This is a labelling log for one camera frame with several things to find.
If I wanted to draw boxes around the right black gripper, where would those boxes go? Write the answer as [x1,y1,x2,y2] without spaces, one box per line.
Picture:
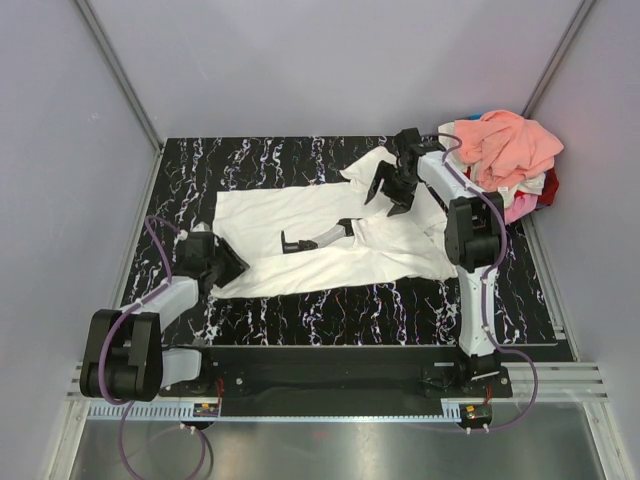
[366,161,419,218]

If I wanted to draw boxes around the white t-shirt robot print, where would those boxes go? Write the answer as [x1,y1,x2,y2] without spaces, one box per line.
[211,146,457,299]

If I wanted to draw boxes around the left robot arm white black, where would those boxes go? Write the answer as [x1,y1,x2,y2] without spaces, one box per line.
[79,231,249,405]

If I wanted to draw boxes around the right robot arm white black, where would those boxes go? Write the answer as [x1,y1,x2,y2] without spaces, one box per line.
[365,128,506,397]

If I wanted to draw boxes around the salmon pink t-shirt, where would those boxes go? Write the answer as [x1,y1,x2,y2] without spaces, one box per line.
[453,110,564,191]

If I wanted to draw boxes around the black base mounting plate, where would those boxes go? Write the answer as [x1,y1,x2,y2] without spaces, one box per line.
[161,346,513,399]

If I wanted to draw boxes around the red t-shirt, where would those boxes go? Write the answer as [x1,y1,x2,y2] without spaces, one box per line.
[462,166,559,210]

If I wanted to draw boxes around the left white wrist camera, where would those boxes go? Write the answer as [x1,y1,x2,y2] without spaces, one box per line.
[177,222,211,241]

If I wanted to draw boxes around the aluminium front rail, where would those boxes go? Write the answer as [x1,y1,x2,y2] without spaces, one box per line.
[64,360,609,401]

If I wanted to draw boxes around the right aluminium frame post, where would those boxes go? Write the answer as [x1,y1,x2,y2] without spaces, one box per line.
[521,0,599,119]

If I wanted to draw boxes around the aluminium frame post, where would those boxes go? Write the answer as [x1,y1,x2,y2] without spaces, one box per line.
[69,0,166,151]
[521,0,599,119]

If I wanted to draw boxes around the left aluminium frame post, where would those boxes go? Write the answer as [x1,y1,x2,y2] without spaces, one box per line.
[69,0,166,151]

